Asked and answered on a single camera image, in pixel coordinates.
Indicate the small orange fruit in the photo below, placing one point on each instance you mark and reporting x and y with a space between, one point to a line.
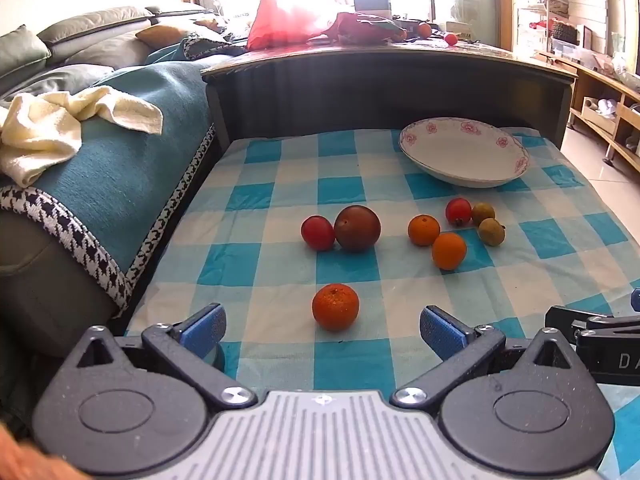
424 30

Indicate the brown pillow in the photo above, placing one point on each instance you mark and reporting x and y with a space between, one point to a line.
165 34

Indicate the small red fruit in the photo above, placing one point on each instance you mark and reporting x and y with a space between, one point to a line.
451 38

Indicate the grey-green sofa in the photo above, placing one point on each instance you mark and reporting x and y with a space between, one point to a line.
30 285

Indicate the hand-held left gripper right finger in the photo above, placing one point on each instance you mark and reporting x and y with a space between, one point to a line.
440 332

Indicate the smooth light orange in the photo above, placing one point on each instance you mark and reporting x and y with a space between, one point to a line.
449 252

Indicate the teal blanket houndstooth border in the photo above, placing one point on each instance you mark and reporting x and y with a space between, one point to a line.
125 170

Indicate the floral white bowl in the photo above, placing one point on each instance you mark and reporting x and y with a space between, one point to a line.
460 150

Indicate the blue white checkered cloth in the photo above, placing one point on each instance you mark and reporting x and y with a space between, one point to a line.
280 175

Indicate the large dark brown fruit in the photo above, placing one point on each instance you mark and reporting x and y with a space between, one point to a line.
357 228

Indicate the dark orange mandarin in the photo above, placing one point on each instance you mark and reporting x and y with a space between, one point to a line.
336 307

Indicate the dark wooden table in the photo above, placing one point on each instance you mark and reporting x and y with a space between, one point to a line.
325 90

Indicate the green-brown longan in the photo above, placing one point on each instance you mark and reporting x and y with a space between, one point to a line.
491 232
484 212

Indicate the red plastic bag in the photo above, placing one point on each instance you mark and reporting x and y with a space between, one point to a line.
280 25

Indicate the small red tomato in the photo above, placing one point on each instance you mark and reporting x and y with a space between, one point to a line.
458 211

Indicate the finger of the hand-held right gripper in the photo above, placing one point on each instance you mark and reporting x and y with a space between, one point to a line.
565 317

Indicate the small red apple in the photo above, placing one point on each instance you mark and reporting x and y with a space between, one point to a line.
317 233

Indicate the orange with dark stem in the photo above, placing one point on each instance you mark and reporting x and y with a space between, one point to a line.
424 230

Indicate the dark woven basket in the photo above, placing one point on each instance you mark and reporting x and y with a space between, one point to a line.
565 32

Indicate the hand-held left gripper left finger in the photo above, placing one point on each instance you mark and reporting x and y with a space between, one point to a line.
205 327

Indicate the dark patterned cushion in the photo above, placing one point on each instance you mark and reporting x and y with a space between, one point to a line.
205 47

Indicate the cream towel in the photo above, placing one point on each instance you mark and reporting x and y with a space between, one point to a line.
40 135

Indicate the red printed package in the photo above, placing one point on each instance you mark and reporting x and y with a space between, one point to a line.
365 27

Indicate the wooden cabinet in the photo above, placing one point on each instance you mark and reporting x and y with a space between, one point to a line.
600 85

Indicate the blue box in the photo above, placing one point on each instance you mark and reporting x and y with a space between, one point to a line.
372 5

